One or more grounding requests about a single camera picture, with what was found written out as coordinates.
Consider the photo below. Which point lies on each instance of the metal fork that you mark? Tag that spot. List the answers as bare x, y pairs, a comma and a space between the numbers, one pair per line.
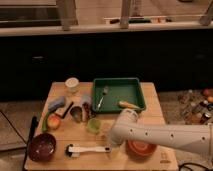
104, 93

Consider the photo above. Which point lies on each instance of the green vegetable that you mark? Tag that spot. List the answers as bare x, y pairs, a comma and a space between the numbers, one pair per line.
44, 123

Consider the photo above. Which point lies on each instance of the small green cup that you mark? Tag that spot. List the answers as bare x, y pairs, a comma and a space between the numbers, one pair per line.
93, 125

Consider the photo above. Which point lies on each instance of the spice bottles on floor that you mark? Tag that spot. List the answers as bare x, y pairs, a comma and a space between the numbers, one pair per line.
196, 107

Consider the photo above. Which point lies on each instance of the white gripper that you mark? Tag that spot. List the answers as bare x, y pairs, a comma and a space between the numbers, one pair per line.
115, 152

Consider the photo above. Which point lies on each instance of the white dish brush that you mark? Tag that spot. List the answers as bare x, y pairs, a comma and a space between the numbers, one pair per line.
75, 151

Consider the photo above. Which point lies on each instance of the orange bowl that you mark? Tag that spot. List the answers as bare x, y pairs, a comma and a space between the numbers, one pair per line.
141, 148

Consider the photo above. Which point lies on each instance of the black handled tool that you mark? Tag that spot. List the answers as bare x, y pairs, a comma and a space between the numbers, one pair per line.
65, 111

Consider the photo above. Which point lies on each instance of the white cup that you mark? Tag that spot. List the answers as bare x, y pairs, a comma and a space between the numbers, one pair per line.
72, 84

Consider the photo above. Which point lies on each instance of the black bar at table edge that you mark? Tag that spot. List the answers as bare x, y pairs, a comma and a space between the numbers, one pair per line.
33, 126

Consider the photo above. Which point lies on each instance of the dark red bowl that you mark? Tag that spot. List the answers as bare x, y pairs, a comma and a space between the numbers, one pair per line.
42, 147

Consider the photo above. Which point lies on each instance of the green plastic tray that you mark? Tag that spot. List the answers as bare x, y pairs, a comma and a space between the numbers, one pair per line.
120, 89

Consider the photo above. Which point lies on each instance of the metal cup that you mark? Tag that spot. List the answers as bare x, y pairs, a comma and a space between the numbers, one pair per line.
76, 113

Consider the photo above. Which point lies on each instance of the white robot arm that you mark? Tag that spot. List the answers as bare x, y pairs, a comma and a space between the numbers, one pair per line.
190, 138

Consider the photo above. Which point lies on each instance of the lying spice jar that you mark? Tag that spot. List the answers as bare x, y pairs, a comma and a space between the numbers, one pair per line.
87, 112

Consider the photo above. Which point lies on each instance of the red yellow apple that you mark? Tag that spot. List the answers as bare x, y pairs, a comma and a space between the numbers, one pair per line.
53, 122

